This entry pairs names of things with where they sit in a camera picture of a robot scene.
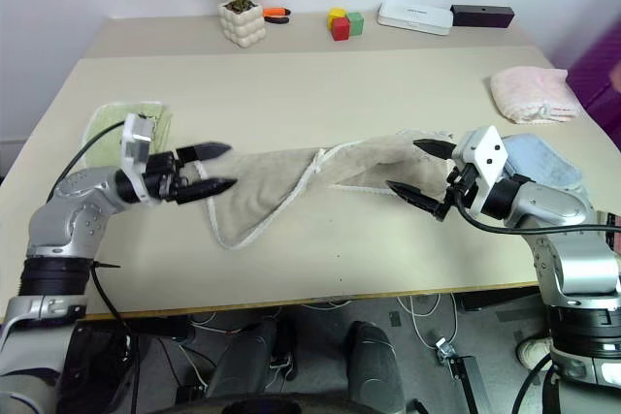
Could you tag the flat white device box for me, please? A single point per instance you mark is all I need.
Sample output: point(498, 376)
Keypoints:
point(415, 16)

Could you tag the white sneaker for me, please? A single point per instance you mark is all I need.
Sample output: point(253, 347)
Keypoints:
point(531, 351)

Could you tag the red cube block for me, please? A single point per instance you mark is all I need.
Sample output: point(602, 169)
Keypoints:
point(341, 30)

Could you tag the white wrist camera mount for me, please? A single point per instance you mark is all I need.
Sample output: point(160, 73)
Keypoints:
point(487, 152)
point(136, 142)

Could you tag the purple ribbed furniture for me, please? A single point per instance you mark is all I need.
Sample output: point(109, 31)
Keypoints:
point(601, 70)

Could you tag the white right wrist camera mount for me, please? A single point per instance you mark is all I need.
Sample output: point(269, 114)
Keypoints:
point(487, 152)

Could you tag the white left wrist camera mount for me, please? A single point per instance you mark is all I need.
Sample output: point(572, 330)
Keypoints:
point(136, 142)

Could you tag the beige towel with white trim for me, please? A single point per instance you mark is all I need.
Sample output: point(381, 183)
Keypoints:
point(262, 181)

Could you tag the silver metal bracket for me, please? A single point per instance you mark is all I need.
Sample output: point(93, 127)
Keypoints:
point(444, 348)

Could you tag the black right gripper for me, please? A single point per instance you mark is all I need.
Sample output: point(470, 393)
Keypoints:
point(468, 186)

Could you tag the dark rectangular box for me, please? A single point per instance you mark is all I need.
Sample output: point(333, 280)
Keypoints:
point(480, 15)

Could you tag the dark grey rounded leg shape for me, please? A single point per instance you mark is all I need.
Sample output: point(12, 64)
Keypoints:
point(373, 365)
point(247, 351)

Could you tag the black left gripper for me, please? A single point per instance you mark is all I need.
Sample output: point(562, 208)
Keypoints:
point(162, 176)

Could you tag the black metal bar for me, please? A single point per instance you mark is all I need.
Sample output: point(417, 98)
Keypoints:
point(468, 385)

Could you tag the yellow cube block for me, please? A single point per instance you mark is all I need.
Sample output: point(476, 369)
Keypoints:
point(336, 14)

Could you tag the orange and black pliers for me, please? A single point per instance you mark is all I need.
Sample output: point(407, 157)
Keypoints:
point(274, 11)

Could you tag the green cube block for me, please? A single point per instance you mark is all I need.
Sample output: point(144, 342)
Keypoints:
point(356, 23)

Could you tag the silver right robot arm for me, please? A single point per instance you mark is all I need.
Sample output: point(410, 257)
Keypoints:
point(548, 200)

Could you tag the light green cloth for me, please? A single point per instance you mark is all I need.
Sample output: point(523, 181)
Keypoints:
point(107, 116)

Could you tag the black table frame beam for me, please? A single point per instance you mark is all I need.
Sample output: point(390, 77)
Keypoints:
point(500, 307)

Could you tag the white bubble plant pot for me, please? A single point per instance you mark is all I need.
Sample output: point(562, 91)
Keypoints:
point(240, 26)

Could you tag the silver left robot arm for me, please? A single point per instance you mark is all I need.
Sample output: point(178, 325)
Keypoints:
point(73, 220)

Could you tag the pink folded towel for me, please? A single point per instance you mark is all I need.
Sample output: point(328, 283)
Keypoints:
point(529, 94)

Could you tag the light blue cloth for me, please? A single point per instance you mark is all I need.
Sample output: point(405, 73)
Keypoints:
point(538, 157)

